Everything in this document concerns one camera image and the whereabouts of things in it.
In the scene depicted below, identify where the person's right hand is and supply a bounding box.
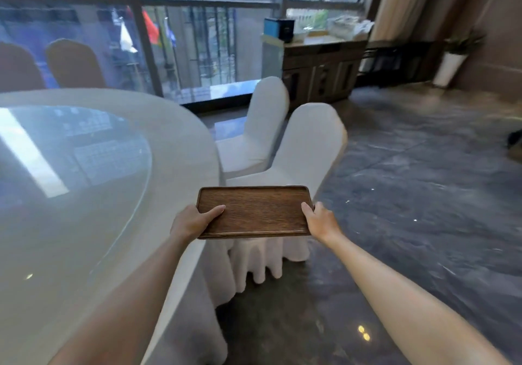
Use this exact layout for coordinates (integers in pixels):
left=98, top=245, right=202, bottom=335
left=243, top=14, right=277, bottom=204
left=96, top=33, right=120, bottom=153
left=301, top=202, right=344, bottom=248

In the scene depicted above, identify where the person's left hand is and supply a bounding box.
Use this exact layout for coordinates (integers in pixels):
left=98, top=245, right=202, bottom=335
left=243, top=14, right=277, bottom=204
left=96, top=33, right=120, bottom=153
left=170, top=204, right=226, bottom=245

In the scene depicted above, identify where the brown wooden tray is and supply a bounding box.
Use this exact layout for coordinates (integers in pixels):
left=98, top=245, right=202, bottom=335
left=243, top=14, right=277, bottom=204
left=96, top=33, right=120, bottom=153
left=196, top=186, right=314, bottom=240

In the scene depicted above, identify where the person's right forearm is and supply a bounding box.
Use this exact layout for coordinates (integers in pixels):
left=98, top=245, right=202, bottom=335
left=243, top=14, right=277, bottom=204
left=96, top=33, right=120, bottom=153
left=326, top=232, right=512, bottom=365

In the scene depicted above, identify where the person's left forearm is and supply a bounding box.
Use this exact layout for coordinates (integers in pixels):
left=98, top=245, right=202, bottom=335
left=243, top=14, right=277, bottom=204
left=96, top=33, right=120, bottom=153
left=48, top=230, right=196, bottom=365

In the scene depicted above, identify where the white covered chair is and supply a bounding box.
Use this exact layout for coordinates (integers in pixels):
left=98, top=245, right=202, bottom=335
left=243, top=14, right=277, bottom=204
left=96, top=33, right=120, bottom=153
left=215, top=76, right=290, bottom=180
left=225, top=102, right=348, bottom=285

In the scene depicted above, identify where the round white clothed table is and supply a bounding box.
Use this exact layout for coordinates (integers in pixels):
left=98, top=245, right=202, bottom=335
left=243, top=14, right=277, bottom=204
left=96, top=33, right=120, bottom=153
left=0, top=88, right=245, bottom=365

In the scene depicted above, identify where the dark wooden sideboard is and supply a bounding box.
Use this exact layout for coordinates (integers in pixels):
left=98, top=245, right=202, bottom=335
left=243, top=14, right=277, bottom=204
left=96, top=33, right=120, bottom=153
left=261, top=35, right=369, bottom=111

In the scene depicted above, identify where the glass turntable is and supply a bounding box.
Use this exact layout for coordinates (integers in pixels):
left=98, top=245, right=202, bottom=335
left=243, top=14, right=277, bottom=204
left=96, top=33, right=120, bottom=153
left=0, top=105, right=153, bottom=320

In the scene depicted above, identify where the blue flag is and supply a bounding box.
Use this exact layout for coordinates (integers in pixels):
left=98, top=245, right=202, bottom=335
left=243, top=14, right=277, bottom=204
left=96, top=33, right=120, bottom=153
left=163, top=17, right=178, bottom=48

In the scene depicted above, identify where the blue and black box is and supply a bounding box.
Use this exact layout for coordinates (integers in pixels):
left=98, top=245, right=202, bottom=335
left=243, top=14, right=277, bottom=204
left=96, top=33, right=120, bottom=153
left=263, top=17, right=295, bottom=44

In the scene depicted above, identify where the pile of white packets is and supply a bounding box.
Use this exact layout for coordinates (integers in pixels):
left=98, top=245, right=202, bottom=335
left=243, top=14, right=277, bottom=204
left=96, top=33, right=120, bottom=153
left=327, top=14, right=375, bottom=42

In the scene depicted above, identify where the red flag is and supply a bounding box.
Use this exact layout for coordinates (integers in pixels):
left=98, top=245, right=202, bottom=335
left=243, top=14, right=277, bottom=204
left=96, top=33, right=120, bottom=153
left=126, top=6, right=160, bottom=46

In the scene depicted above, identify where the white flag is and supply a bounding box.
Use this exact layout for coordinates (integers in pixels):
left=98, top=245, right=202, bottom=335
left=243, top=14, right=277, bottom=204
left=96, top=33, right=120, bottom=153
left=112, top=9, right=138, bottom=54

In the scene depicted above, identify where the beige covered chair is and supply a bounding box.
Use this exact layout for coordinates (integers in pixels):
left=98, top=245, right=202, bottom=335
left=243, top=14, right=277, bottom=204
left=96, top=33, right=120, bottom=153
left=44, top=39, right=107, bottom=89
left=0, top=42, right=46, bottom=93

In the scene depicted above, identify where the potted green plant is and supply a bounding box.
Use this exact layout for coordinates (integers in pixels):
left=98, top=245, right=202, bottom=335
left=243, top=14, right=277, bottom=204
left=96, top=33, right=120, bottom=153
left=432, top=30, right=487, bottom=88

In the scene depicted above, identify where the beige curtain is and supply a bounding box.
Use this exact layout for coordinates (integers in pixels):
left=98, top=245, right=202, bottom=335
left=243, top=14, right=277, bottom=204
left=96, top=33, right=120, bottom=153
left=369, top=0, right=440, bottom=44

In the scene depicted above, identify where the window frame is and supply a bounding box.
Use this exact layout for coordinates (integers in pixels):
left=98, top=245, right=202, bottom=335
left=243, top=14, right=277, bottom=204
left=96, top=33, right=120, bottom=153
left=0, top=0, right=378, bottom=100

